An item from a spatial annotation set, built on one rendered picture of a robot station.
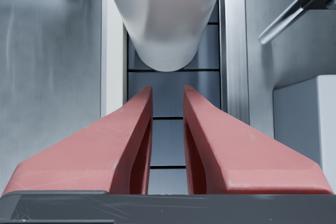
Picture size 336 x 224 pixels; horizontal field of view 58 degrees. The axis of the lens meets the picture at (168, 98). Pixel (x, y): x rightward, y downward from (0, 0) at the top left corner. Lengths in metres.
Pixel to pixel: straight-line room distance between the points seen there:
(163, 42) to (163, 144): 0.11
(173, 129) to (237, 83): 0.09
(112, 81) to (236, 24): 0.09
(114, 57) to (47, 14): 0.13
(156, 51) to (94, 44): 0.14
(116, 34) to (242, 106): 0.10
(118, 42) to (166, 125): 0.07
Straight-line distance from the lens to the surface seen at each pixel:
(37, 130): 0.32
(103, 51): 0.26
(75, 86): 0.31
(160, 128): 0.24
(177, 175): 0.24
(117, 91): 0.21
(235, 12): 0.17
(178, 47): 0.17
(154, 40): 0.15
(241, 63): 0.17
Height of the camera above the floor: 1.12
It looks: 85 degrees down
